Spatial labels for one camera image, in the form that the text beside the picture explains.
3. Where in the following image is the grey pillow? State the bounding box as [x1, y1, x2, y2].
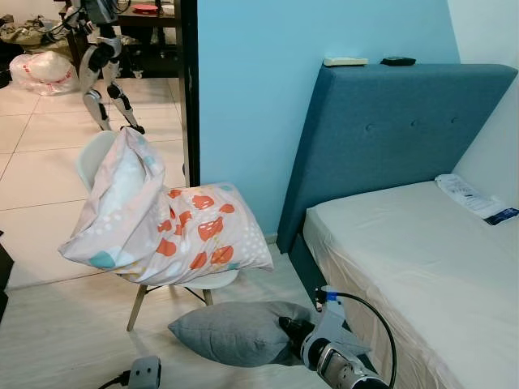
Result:
[168, 301, 375, 369]

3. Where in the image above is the pink floral pillow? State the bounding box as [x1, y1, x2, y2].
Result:
[58, 127, 275, 286]

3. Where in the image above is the white chair with wooden legs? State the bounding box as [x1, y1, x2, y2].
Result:
[75, 130, 241, 332]

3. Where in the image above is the white bed mattress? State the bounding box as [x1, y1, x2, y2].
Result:
[302, 79, 519, 389]

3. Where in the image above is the white plastic packet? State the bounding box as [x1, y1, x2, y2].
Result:
[434, 173, 505, 219]

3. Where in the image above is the dark blue small pack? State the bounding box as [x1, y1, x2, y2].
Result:
[486, 207, 519, 226]

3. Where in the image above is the white remote control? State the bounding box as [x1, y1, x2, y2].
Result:
[323, 57, 369, 67]

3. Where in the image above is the black remote control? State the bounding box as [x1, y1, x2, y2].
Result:
[380, 56, 418, 67]

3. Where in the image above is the black furniture edge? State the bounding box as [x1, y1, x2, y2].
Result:
[0, 230, 14, 327]

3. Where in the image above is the dark wooden table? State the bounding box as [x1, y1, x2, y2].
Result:
[63, 0, 181, 79]

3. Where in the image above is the silver black humanoid robot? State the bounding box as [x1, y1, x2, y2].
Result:
[58, 0, 147, 135]

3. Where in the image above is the pink white plastic bag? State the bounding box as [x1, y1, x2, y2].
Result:
[8, 51, 79, 96]

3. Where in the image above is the olive pile of bags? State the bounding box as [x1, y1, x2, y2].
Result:
[0, 16, 67, 51]

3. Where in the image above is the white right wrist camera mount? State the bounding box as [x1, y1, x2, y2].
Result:
[302, 285, 352, 362]

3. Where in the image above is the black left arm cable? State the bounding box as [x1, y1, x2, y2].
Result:
[97, 370, 131, 389]

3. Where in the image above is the blue upholstered bed frame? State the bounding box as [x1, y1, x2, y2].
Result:
[277, 63, 519, 375]

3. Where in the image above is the black door frame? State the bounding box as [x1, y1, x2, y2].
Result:
[177, 0, 201, 188]

